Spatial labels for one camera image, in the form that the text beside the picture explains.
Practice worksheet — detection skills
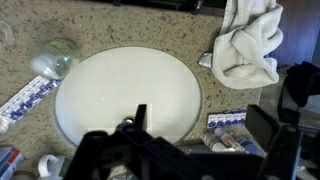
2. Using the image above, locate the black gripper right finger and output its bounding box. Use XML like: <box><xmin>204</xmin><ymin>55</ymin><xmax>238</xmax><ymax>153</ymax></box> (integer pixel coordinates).
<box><xmin>245</xmin><ymin>104</ymin><xmax>303</xmax><ymax>180</ymax></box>

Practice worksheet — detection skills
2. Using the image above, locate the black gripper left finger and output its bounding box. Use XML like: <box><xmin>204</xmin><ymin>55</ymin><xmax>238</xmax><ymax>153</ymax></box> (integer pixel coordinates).
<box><xmin>63</xmin><ymin>103</ymin><xmax>158</xmax><ymax>180</ymax></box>

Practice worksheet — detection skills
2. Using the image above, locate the white terry towel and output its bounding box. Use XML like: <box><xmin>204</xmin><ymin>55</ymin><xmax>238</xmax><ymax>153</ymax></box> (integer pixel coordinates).
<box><xmin>211</xmin><ymin>0</ymin><xmax>284</xmax><ymax>90</ymax></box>

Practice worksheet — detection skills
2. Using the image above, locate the chrome faucet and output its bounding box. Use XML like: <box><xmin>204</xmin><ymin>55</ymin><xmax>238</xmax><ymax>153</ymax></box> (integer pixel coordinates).
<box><xmin>114</xmin><ymin>115</ymin><xmax>138</xmax><ymax>133</ymax></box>

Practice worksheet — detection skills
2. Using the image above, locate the small blue bottle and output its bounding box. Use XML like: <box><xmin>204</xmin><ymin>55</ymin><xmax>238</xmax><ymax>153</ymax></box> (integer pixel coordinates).
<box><xmin>235</xmin><ymin>134</ymin><xmax>268</xmax><ymax>158</ymax></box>

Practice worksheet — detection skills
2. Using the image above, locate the beige foundation tube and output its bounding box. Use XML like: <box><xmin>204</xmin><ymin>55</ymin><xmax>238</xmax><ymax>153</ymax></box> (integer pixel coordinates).
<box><xmin>214</xmin><ymin>127</ymin><xmax>248</xmax><ymax>152</ymax></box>

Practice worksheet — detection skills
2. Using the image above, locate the white oval sink basin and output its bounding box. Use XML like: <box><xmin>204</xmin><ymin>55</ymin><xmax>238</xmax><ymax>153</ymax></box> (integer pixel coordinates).
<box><xmin>54</xmin><ymin>46</ymin><xmax>202</xmax><ymax>148</ymax></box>

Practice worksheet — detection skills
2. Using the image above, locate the white capped small tube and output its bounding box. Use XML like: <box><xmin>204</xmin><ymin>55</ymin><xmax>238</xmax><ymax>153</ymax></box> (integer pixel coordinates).
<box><xmin>199</xmin><ymin>130</ymin><xmax>228</xmax><ymax>153</ymax></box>

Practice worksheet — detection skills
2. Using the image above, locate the black mesh tray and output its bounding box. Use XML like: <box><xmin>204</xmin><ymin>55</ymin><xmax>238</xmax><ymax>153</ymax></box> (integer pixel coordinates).
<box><xmin>174</xmin><ymin>142</ymin><xmax>209</xmax><ymax>155</ymax></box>

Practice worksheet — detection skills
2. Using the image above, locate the clear soap dispenser bottle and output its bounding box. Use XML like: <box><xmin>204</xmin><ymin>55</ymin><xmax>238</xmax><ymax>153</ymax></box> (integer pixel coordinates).
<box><xmin>29</xmin><ymin>37</ymin><xmax>82</xmax><ymax>80</ymax></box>

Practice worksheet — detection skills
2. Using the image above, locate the toothpaste tube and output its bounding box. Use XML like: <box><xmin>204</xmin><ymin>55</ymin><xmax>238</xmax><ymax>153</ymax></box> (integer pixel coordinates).
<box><xmin>0</xmin><ymin>75</ymin><xmax>63</xmax><ymax>125</ymax></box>

